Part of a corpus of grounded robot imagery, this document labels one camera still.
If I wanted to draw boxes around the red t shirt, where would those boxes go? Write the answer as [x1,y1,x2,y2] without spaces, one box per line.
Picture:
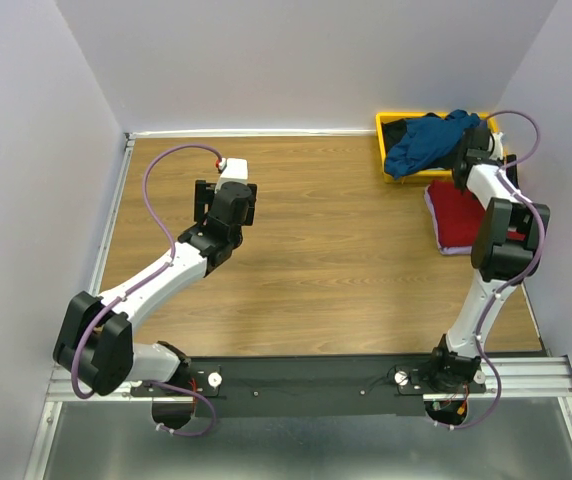
[425,179,527,250]

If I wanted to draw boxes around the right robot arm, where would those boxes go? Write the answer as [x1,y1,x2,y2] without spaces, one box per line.
[424,126,550,392]

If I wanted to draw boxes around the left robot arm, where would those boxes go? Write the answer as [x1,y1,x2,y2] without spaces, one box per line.
[53,181,257,399]

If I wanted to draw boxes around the black t shirt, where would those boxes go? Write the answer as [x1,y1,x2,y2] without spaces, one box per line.
[381,112,467,171]

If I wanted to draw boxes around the blue t shirt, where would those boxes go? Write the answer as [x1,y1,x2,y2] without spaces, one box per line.
[383,108,482,180]

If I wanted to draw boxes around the yellow plastic bin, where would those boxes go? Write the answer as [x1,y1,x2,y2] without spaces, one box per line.
[375,109,500,183]

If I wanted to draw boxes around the folded purple t shirt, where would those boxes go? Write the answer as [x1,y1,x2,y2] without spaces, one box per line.
[424,189,472,256]

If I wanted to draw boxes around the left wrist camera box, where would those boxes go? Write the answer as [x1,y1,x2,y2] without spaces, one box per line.
[216,157,248,184]

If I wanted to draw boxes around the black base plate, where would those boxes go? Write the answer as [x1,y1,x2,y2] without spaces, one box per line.
[130,355,487,420]

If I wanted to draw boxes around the aluminium front rail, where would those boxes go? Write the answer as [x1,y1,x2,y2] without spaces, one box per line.
[46,357,572,402]

